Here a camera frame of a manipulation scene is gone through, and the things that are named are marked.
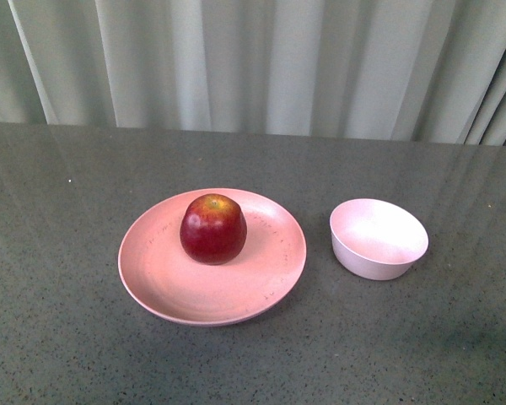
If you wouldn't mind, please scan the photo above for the grey-white pleated curtain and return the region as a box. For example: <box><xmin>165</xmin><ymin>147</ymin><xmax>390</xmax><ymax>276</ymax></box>
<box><xmin>0</xmin><ymin>1</ymin><xmax>506</xmax><ymax>146</ymax></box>

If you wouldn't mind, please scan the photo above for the pale pink bowl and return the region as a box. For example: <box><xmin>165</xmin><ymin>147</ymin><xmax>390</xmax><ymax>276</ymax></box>
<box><xmin>330</xmin><ymin>198</ymin><xmax>429</xmax><ymax>281</ymax></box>

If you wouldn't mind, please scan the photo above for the red apple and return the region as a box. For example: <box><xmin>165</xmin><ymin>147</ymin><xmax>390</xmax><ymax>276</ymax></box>
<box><xmin>180</xmin><ymin>193</ymin><xmax>248</xmax><ymax>265</ymax></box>

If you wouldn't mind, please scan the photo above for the pink round plate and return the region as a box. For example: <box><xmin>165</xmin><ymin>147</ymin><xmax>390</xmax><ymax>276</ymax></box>
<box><xmin>118</xmin><ymin>188</ymin><xmax>307</xmax><ymax>327</ymax></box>

